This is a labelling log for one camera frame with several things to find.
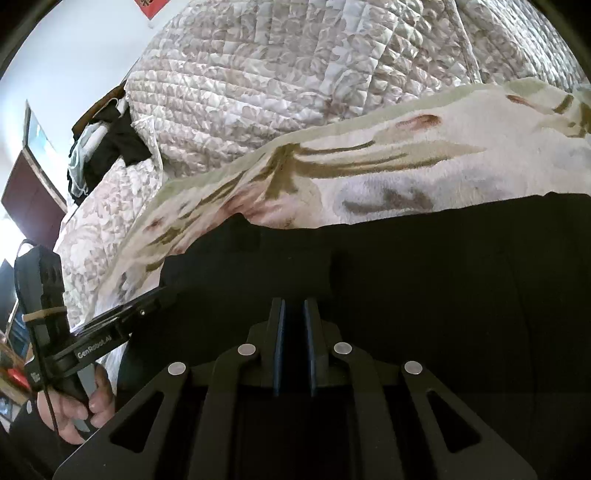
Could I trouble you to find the light blue cloth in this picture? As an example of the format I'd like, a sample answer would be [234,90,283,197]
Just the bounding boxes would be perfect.
[66,121,112,205]

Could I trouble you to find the quilted floral comforter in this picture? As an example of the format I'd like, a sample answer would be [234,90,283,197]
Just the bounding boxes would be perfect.
[124,0,591,180]

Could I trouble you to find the quilted floral bed cover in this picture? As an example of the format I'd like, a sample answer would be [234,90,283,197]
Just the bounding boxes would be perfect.
[58,154,166,320]

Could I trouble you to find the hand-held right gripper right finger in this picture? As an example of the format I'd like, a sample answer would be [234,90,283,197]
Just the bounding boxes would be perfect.
[302,298,539,480]

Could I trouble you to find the floral fleece blanket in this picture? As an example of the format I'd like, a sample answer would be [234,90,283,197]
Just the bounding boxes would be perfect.
[69,76,591,370]

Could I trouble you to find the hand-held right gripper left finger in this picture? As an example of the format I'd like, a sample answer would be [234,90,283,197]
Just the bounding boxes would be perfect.
[53,298,288,480]

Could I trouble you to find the framed wall picture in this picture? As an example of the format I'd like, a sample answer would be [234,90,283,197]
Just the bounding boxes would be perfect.
[23,99,68,204]

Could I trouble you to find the person's left hand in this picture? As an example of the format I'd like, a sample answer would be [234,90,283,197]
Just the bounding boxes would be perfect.
[39,362,116,446]

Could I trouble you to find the red wall decoration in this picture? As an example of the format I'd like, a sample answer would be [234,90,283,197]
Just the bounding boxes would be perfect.
[134,0,163,20]

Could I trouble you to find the black pants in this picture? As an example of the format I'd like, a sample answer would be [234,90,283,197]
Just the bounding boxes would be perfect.
[115,193,591,480]

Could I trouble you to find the person's left forearm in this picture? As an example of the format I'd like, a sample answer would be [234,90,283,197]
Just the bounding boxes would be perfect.
[7,406,86,480]

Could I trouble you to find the black garment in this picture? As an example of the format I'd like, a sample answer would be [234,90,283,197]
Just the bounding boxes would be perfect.
[69,95,151,195]

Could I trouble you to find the brown wooden headboard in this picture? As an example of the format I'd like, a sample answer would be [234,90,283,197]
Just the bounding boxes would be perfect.
[71,80,129,137]

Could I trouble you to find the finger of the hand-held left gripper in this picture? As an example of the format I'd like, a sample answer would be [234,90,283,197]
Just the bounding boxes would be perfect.
[74,285,178,335]

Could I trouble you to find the dark red cabinet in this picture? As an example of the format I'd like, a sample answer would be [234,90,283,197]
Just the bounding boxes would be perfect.
[1,150,68,239]

